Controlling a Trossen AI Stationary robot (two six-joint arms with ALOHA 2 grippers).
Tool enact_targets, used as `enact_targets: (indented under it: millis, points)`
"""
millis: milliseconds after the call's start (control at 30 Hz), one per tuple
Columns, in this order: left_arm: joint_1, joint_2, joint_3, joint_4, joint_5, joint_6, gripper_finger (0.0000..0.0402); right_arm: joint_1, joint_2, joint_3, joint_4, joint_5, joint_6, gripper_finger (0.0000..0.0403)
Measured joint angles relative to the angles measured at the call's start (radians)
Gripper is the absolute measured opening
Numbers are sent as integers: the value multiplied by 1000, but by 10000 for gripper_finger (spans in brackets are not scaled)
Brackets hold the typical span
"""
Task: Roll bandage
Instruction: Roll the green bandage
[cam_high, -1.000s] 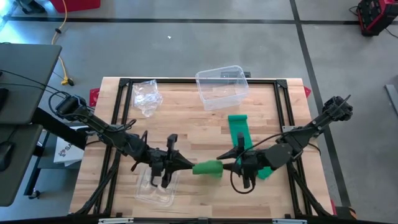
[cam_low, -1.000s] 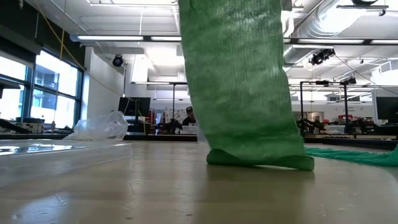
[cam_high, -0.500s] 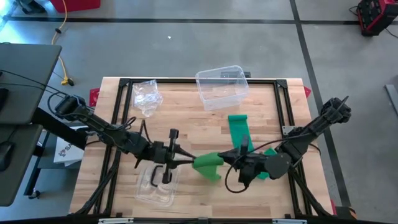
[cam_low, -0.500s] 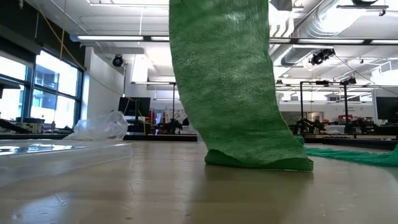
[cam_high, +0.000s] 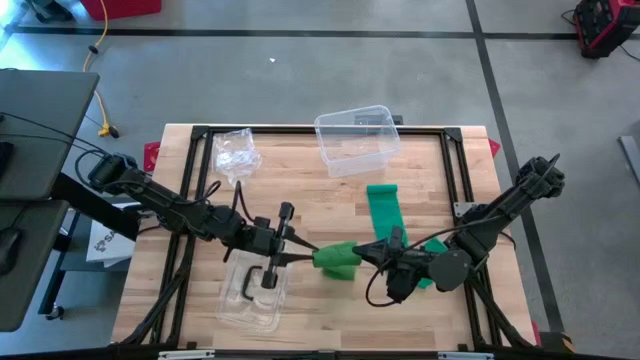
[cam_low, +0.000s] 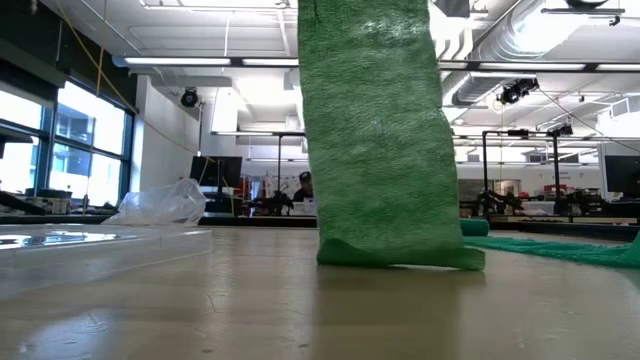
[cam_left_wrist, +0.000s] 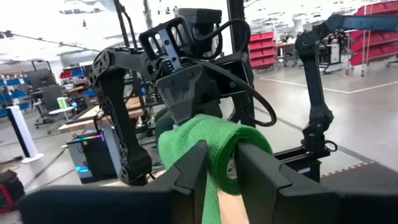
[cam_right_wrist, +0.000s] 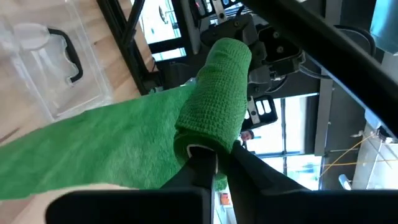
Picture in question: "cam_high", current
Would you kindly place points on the grey metal bar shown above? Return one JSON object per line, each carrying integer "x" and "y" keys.
{"x": 631, "y": 157}

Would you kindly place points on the silver metal bracket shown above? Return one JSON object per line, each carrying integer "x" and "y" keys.
{"x": 465, "y": 356}
{"x": 185, "y": 355}

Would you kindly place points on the teal green bandage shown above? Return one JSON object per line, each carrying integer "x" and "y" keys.
{"x": 385, "y": 210}

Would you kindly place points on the black metal table frame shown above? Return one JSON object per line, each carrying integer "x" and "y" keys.
{"x": 300, "y": 130}

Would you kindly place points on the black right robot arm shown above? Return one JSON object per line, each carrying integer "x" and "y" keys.
{"x": 490, "y": 215}

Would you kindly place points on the small black box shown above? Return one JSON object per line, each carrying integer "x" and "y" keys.
{"x": 398, "y": 120}

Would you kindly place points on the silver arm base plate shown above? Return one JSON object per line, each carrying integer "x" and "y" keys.
{"x": 462, "y": 207}

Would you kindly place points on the desk leg with caster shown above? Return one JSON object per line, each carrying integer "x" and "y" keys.
{"x": 58, "y": 272}

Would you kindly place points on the clear plastic container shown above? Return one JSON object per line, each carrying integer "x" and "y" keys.
{"x": 357, "y": 150}

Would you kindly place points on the black angled support beam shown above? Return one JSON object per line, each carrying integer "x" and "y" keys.
{"x": 90, "y": 205}

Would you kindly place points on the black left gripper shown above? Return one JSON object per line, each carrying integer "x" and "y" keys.
{"x": 262, "y": 237}

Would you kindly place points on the red bin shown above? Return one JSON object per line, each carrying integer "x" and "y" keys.
{"x": 120, "y": 7}

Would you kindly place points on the red corner tag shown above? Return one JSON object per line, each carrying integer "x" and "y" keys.
{"x": 536, "y": 334}
{"x": 152, "y": 156}
{"x": 493, "y": 148}

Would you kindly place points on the white printed box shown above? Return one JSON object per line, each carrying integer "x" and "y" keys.
{"x": 107, "y": 247}

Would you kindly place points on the dark grey floor equipment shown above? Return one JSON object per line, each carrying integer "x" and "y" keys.
{"x": 47, "y": 9}

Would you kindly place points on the dark grey desk top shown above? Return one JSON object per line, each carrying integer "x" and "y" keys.
{"x": 35, "y": 280}

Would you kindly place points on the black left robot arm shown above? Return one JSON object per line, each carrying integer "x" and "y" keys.
{"x": 170, "y": 207}

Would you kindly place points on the grass green bandage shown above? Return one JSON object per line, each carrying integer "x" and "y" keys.
{"x": 337, "y": 257}

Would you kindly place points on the crumpled clear plastic bag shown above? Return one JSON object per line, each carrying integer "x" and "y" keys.
{"x": 235, "y": 155}

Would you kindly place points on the black computer mouse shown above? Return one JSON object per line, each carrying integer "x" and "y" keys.
{"x": 10, "y": 250}

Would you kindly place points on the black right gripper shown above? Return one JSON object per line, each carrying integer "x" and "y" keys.
{"x": 407, "y": 270}

